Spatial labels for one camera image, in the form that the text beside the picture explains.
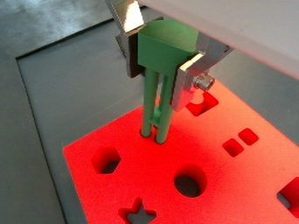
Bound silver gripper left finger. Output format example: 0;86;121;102
105;0;145;78

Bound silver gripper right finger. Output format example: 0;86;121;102
171;33;233;111

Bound green three prong peg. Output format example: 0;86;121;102
137;19;199;144

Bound red foam shape board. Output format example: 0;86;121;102
64;83;299;224

